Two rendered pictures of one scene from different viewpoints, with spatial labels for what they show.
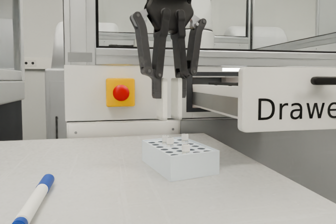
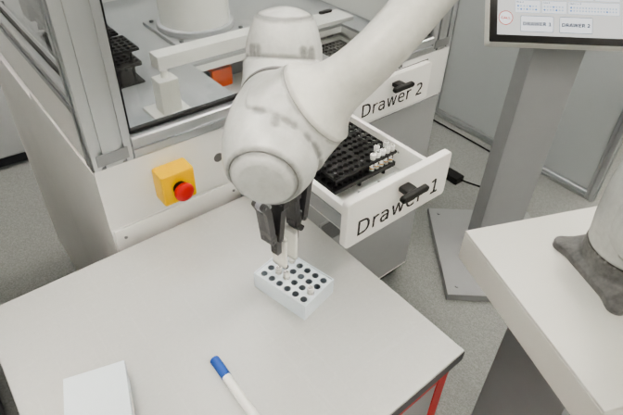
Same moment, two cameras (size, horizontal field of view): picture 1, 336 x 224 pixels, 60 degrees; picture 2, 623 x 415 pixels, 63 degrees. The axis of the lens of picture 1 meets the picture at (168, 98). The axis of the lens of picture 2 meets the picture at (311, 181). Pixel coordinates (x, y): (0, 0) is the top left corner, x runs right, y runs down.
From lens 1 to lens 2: 0.66 m
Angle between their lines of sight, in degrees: 42
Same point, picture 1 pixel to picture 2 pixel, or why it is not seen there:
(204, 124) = not seen: hidden behind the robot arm
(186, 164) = (314, 303)
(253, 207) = (375, 336)
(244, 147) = not seen: hidden behind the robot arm
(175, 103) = (290, 247)
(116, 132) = (171, 218)
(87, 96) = (132, 195)
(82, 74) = (120, 175)
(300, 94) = (388, 202)
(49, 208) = (248, 392)
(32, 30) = not seen: outside the picture
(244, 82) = (349, 216)
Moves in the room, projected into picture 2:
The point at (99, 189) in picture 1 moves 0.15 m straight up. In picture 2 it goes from (260, 352) to (257, 293)
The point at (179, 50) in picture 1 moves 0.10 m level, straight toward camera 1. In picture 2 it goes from (295, 210) to (321, 249)
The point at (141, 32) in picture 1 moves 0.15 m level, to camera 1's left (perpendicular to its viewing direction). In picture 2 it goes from (268, 219) to (172, 248)
